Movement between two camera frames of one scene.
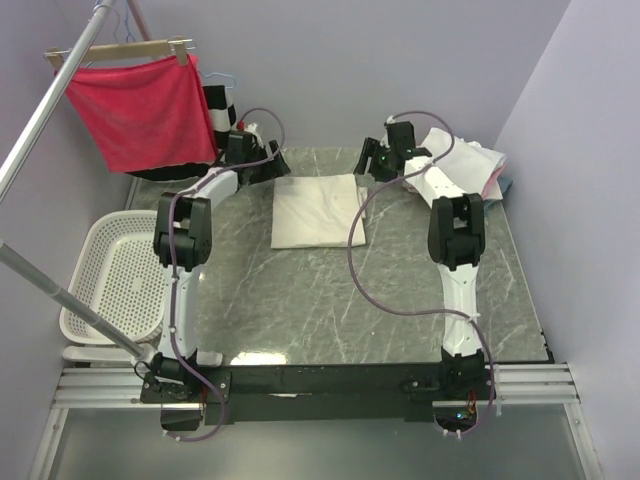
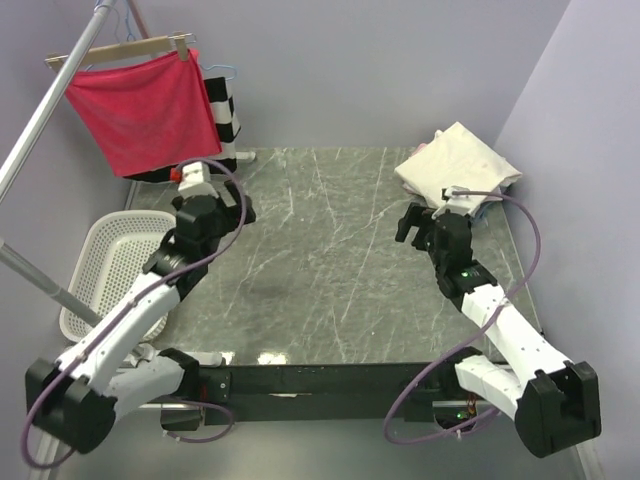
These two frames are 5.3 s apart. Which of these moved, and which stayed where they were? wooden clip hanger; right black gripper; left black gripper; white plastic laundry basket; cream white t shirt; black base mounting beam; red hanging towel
Moved: left black gripper; cream white t shirt; right black gripper
Stayed: wooden clip hanger; black base mounting beam; red hanging towel; white plastic laundry basket
